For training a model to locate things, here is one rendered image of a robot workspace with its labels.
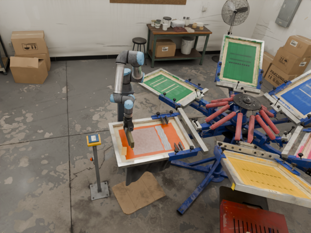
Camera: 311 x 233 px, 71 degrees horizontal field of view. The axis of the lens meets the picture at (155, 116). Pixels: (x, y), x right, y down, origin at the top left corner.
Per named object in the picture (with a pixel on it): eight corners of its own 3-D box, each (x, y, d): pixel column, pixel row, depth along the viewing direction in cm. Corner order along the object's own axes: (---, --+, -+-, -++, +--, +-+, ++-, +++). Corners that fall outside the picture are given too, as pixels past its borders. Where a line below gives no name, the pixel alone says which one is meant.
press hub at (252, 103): (208, 187, 300) (244, 111, 214) (196, 165, 328) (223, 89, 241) (232, 181, 312) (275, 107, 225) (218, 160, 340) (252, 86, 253)
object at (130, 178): (127, 186, 231) (128, 161, 203) (127, 183, 233) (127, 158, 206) (168, 177, 244) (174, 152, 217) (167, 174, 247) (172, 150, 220)
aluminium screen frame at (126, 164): (118, 169, 195) (118, 166, 193) (108, 125, 237) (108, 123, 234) (196, 154, 219) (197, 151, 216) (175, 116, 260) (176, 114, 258)
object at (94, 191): (91, 200, 270) (83, 149, 208) (90, 185, 285) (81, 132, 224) (109, 196, 276) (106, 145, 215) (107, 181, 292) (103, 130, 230)
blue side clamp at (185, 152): (168, 161, 210) (170, 156, 205) (167, 157, 213) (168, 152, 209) (196, 155, 219) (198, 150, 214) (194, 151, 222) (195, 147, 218)
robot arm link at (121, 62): (115, 46, 193) (108, 102, 196) (127, 48, 193) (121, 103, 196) (117, 50, 204) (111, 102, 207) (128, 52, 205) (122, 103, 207)
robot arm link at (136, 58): (132, 73, 248) (127, 47, 195) (145, 75, 248) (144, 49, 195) (130, 83, 245) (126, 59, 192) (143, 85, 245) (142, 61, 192)
